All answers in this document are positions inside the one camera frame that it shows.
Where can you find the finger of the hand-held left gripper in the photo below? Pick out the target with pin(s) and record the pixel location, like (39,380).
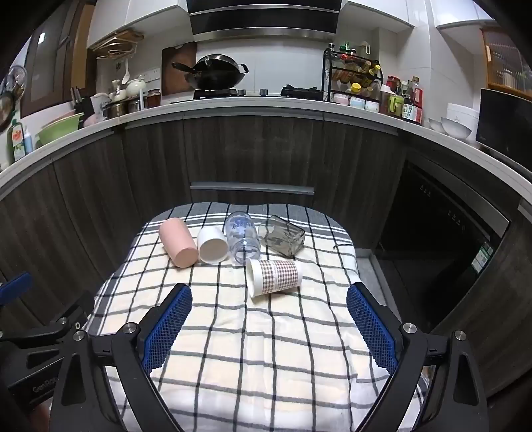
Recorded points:
(14,288)
(50,330)

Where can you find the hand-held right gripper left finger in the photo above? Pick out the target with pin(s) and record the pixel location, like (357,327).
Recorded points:
(166,328)

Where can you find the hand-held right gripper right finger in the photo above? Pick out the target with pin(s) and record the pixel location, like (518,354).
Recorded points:
(372,328)

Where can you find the pink cup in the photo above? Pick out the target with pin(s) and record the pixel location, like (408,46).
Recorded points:
(176,241)

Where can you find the white cup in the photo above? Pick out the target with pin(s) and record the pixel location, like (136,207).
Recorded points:
(212,247)

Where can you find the brown checked paper cup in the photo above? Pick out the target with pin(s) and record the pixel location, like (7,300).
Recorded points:
(278,276)

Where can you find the grey square glass cup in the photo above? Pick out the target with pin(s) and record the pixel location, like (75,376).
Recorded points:
(284,236)

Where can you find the black white checked cloth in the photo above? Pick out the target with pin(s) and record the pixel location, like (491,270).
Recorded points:
(257,357)

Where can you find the black built-in dishwasher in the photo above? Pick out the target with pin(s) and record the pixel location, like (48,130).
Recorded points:
(436,241)

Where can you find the clear glass with blue print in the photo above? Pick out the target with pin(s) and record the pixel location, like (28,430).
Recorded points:
(242,236)

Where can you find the green dish soap bottle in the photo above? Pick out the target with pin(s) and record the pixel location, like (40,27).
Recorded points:
(18,143)

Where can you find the blue white bottle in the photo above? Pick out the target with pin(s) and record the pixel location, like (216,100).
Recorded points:
(28,141)

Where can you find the green plastic basin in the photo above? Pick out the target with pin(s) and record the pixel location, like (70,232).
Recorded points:
(58,131)

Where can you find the pink plastic basin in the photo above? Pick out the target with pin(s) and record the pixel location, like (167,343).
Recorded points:
(94,120)

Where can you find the black knife block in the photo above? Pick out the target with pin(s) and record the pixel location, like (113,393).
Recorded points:
(83,104)

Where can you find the white electric kettle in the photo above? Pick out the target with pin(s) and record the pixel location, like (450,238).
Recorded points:
(99,104)

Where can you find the hanging glass pot lid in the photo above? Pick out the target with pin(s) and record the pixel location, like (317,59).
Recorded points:
(12,83)

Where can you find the steel pot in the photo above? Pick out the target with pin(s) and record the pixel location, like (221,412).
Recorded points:
(116,109)

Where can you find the small white bowl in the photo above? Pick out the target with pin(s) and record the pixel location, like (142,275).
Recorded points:
(435,124)

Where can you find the large white bowl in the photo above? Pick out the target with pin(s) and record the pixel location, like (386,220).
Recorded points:
(456,128)

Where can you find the white ceramic jar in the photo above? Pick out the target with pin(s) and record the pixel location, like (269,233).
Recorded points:
(372,106)
(357,102)
(341,99)

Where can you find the green lidded bottle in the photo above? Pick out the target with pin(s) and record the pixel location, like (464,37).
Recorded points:
(397,106)

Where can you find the soy sauce bottle red label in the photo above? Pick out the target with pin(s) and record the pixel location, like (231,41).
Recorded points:
(412,106)

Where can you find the red sauce jar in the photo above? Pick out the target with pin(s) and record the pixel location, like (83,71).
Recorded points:
(153,99)

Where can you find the white rice cooker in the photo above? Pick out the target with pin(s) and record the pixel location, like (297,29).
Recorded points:
(462,112)

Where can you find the white teapot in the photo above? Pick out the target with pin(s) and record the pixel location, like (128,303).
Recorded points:
(136,88)

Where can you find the white ladle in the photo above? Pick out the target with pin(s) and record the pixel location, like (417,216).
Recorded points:
(126,74)

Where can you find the black microwave oven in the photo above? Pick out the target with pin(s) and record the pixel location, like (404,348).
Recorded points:
(505,120)

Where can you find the red lidded jar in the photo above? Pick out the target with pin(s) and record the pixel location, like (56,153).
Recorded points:
(393,82)

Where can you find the black gas stove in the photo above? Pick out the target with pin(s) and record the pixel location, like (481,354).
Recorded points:
(257,94)

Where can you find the dark wooden cutting board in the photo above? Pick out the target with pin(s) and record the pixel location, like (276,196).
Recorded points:
(174,74)

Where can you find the black wok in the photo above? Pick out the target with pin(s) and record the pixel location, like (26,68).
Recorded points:
(216,70)

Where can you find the black range hood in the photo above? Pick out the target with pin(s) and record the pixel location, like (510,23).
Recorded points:
(266,18)

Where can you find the wall rack with boards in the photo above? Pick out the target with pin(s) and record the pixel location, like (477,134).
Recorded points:
(118,43)

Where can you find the wooden glass door wall cabinet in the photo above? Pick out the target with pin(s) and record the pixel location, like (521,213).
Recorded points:
(505,58)

